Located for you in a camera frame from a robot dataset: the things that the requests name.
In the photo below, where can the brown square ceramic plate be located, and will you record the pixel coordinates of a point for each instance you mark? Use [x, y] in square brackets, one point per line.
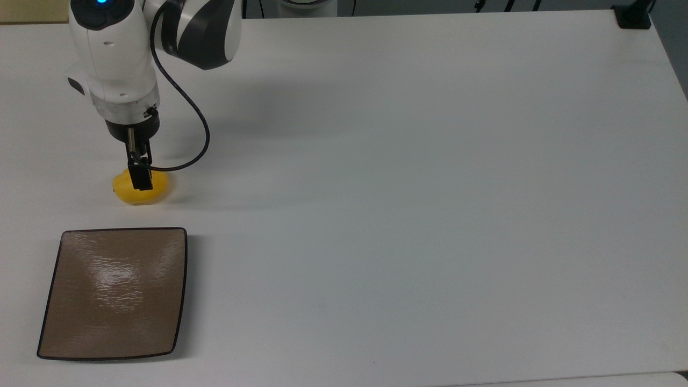
[113, 293]

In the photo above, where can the tan wooden panel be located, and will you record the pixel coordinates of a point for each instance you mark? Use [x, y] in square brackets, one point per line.
[32, 11]

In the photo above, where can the yellow lemon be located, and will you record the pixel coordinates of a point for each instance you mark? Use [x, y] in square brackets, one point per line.
[121, 189]

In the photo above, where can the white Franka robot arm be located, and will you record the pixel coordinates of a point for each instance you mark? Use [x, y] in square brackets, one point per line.
[113, 54]

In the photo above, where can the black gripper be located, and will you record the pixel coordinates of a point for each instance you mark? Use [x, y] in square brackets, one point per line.
[118, 131]

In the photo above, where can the black clamp stand base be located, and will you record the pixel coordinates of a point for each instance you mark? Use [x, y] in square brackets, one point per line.
[633, 19]

